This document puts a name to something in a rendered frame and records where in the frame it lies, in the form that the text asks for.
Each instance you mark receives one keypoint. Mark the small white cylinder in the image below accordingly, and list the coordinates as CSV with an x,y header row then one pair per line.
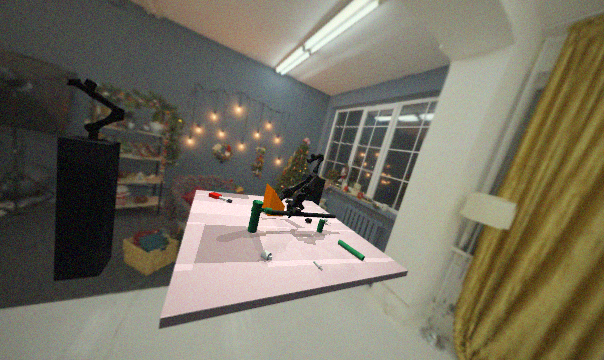
x,y
266,255

